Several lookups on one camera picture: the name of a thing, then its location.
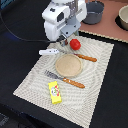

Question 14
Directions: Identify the grey cooking pot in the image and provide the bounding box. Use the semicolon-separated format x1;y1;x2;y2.
83;0;104;25

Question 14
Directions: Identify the beige bowl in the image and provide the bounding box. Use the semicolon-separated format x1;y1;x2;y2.
119;5;128;30

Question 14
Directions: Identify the yellow butter box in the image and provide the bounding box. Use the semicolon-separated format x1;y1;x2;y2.
48;81;62;104

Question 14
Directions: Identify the wooden handled fork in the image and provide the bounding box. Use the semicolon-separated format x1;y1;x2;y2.
44;70;85;88

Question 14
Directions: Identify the woven white placemat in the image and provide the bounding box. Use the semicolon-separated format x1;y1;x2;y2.
13;36;114;128

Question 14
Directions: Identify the round beige plate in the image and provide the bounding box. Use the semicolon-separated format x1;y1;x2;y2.
55;54;83;77

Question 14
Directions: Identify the pink wooden board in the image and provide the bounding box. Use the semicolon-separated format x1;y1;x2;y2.
80;0;128;43

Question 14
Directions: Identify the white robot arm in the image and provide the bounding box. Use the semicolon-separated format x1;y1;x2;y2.
42;0;87;46

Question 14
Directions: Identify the white tube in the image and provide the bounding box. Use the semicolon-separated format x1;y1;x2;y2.
39;49;59;55

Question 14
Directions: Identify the red tomato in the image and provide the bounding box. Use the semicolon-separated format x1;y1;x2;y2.
70;39;81;50

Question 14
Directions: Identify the wooden handled knife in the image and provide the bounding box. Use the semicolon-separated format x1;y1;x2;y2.
58;48;98;63

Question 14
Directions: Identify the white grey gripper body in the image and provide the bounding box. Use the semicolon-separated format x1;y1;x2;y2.
42;0;87;41

